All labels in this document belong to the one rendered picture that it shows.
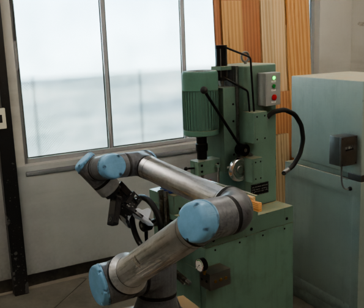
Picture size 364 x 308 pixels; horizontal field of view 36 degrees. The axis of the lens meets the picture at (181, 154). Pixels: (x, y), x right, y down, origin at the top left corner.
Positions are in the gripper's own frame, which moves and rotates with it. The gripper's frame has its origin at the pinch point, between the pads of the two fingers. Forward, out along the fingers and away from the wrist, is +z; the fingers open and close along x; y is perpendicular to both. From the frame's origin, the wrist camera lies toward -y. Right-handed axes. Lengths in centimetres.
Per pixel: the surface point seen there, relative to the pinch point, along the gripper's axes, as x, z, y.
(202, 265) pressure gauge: 9.2, 40.1, 14.0
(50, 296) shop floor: 173, 59, 7
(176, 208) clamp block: 17.6, 18.1, 29.3
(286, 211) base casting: 4, 65, 68
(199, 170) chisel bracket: 20, 18, 55
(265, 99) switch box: -6, 14, 94
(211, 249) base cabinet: 13, 43, 26
